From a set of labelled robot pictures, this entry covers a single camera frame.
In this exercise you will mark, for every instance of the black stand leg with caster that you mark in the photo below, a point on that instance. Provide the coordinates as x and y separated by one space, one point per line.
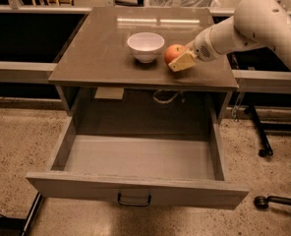
266 149

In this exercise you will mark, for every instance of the grey cabinet counter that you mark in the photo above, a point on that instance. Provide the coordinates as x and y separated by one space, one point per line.
99 56

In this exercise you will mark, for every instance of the grey open drawer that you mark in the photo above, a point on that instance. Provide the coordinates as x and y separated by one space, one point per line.
178 164

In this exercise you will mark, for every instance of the white wire basket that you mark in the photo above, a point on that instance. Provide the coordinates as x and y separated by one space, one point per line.
182 3

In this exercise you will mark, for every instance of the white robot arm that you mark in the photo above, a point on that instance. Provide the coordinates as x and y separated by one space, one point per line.
254 24

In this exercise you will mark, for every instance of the red apple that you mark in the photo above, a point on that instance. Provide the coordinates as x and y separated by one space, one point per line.
173 51

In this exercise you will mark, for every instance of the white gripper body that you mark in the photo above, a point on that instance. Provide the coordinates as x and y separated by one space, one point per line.
201 50

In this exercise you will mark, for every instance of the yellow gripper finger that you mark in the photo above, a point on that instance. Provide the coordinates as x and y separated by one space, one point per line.
184 61

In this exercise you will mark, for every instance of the black drawer handle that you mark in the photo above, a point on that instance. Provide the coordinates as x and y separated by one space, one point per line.
128 201

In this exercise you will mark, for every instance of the white ceramic bowl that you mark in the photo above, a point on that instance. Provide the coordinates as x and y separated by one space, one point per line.
145 46

